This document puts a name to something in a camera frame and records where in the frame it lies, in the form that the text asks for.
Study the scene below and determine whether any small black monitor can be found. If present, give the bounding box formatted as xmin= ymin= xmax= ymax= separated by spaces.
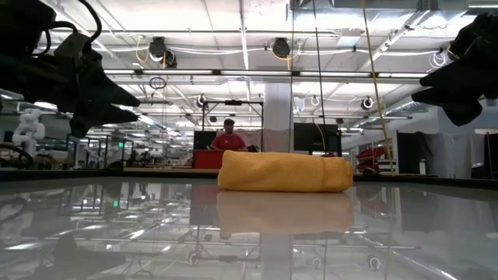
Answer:
xmin=192 ymin=130 xmax=218 ymax=151

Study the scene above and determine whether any orange towel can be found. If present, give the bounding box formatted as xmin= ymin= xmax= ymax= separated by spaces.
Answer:
xmin=216 ymin=149 xmax=355 ymax=194

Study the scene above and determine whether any large black screen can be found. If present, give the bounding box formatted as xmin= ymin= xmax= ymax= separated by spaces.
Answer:
xmin=293 ymin=122 xmax=343 ymax=156

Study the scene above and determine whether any black ceiling cable reel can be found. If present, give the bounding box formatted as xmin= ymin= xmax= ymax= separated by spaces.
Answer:
xmin=270 ymin=37 xmax=292 ymax=61
xmin=148 ymin=36 xmax=178 ymax=69

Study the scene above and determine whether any black hanging cable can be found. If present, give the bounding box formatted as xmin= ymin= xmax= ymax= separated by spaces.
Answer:
xmin=312 ymin=0 xmax=328 ymax=153
xmin=287 ymin=0 xmax=295 ymax=153

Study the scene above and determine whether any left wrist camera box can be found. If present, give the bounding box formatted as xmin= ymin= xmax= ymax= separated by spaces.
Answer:
xmin=54 ymin=31 xmax=93 ymax=60

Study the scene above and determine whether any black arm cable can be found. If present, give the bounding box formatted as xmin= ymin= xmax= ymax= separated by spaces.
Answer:
xmin=37 ymin=0 xmax=103 ymax=56

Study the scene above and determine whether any person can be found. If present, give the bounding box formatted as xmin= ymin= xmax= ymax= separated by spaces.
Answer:
xmin=210 ymin=117 xmax=248 ymax=152

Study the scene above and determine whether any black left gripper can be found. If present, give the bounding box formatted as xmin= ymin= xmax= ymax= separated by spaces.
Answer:
xmin=0 ymin=50 xmax=142 ymax=138

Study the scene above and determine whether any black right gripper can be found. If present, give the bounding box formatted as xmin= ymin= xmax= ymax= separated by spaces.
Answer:
xmin=411 ymin=12 xmax=498 ymax=127

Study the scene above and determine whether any black coiled cable ring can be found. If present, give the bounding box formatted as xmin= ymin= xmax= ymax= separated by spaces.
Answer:
xmin=149 ymin=75 xmax=168 ymax=90

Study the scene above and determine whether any long ceiling light bar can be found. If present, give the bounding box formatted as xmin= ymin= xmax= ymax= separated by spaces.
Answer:
xmin=103 ymin=68 xmax=430 ymax=79

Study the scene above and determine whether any yellow hanging strap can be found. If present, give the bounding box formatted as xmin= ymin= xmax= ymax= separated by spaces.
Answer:
xmin=361 ymin=0 xmax=395 ymax=177

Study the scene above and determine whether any white robot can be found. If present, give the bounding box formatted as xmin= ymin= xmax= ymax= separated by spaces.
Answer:
xmin=11 ymin=108 xmax=47 ymax=157

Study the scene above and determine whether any black partition panel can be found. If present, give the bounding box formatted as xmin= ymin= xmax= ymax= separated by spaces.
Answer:
xmin=396 ymin=130 xmax=427 ymax=175

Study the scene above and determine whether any red table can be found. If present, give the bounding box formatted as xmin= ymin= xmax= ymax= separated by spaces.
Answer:
xmin=192 ymin=149 xmax=225 ymax=170

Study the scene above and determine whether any white square pillar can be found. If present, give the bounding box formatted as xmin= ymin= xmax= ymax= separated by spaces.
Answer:
xmin=264 ymin=82 xmax=294 ymax=154

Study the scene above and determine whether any black metal frame rig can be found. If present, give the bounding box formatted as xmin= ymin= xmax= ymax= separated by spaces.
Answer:
xmin=201 ymin=99 xmax=265 ymax=153

